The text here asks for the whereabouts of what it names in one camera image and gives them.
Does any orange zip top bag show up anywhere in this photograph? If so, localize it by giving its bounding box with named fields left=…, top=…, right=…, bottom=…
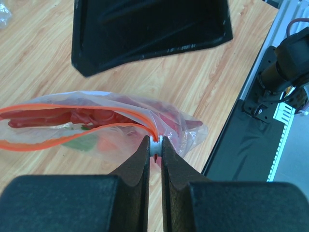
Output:
left=0, top=91, right=207, bottom=163

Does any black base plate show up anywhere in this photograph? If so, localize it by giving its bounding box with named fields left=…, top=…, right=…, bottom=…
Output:
left=202, top=100, right=285, bottom=181

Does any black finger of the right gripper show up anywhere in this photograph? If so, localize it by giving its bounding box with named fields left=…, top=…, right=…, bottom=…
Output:
left=71, top=0, right=233, bottom=77

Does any white slotted cable duct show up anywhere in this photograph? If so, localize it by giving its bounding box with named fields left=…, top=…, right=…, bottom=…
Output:
left=267, top=102, right=295, bottom=182

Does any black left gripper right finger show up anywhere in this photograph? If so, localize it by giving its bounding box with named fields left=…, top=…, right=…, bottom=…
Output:
left=161, top=137, right=309, bottom=232

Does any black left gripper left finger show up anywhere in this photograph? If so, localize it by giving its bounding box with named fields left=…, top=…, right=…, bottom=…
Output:
left=0, top=137, right=150, bottom=232

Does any clear bag of fruit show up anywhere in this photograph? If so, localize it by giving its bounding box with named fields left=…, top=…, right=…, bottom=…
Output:
left=0, top=2, right=12, bottom=29

